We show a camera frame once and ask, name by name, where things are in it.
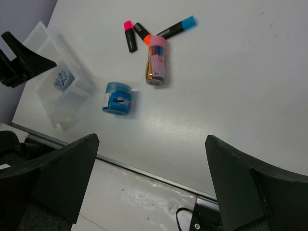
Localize clear plastic organizer tray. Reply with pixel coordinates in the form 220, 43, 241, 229
23, 22, 95, 131

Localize blue jar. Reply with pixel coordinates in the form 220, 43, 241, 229
53, 70, 75, 92

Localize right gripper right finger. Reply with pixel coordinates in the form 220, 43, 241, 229
205, 135, 308, 231

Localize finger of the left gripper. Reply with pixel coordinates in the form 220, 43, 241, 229
0, 32, 57, 88

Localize blue cap highlighter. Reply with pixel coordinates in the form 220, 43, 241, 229
157, 16, 196, 39

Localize orange cap highlighter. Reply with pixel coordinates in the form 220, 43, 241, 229
133, 23, 152, 46

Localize metal table rail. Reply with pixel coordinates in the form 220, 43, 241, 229
11, 123, 217, 202

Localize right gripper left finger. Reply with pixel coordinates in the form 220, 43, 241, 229
0, 133, 99, 231

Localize pink cap highlighter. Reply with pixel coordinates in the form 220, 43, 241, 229
124, 21, 137, 53

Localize pink lid pencil tube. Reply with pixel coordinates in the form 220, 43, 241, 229
145, 36, 166, 86

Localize blue jar sideways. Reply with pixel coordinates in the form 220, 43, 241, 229
102, 82, 131, 116

